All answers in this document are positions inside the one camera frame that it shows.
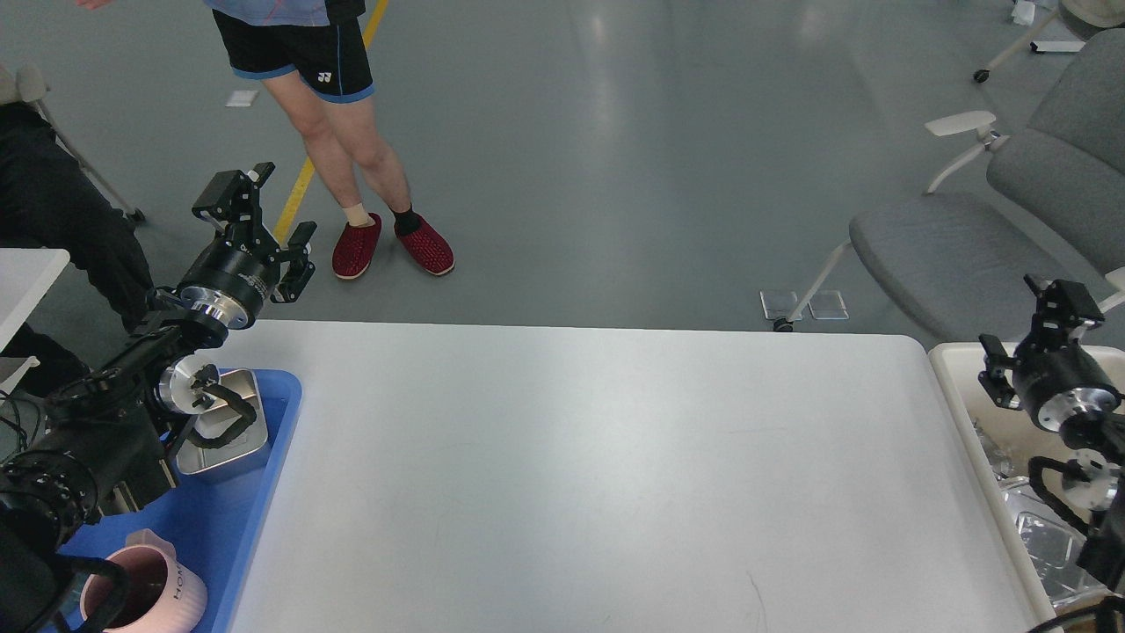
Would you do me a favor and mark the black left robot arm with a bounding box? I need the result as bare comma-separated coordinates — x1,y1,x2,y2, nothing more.
1,162,316,632

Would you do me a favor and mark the white chair base far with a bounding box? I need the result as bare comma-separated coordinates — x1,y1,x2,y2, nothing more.
972,1,1124,84

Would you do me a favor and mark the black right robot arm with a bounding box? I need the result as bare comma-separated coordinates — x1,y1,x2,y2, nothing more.
979,275,1124,632

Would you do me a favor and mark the white waste bin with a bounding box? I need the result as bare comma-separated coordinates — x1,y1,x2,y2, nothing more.
929,342,1109,622

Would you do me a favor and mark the blue plastic tray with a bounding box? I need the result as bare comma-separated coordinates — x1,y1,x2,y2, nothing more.
62,369,302,632

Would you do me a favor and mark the aluminium foil tray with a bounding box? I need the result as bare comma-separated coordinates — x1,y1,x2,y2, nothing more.
999,477,1107,609

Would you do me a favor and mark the pink mug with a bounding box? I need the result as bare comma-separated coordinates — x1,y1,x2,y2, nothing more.
99,528,208,632

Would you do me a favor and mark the square stainless steel tray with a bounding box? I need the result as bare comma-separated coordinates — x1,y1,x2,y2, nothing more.
176,368,270,485

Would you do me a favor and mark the seated person in black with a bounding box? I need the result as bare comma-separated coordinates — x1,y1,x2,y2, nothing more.
0,62,155,397

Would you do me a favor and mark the white side table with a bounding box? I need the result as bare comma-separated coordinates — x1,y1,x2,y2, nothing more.
1,247,69,349

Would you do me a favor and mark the standing person in shorts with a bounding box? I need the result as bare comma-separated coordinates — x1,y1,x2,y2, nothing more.
75,0,456,280

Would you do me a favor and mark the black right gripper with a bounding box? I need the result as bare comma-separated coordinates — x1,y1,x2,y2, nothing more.
979,275,1122,432

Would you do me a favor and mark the grey office chair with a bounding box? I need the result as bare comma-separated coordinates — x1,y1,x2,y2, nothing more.
773,28,1124,342

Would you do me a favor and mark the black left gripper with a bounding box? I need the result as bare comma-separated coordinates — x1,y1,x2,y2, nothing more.
176,162,317,331

